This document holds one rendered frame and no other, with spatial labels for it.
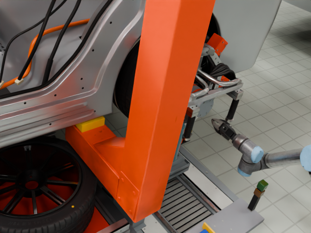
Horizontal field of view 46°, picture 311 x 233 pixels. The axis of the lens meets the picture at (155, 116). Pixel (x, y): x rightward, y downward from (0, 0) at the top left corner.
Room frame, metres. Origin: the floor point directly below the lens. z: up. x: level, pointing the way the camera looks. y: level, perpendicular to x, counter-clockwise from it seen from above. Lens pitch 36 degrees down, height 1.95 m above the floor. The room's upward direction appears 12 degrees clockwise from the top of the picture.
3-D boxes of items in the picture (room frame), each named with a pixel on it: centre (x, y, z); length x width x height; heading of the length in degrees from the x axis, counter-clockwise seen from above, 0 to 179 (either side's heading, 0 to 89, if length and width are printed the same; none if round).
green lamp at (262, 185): (1.38, -0.61, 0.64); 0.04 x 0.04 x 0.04; 46
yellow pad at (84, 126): (1.55, 0.36, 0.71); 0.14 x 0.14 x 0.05; 46
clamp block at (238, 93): (1.76, -0.40, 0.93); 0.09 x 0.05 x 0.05; 46
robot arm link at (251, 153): (1.66, -0.58, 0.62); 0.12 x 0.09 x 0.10; 45
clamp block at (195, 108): (1.52, -0.16, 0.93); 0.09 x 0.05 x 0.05; 46
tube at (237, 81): (1.77, -0.29, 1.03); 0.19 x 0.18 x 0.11; 46
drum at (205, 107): (1.73, -0.18, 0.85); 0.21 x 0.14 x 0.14; 46
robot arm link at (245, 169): (1.66, -0.60, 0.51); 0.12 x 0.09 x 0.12; 120
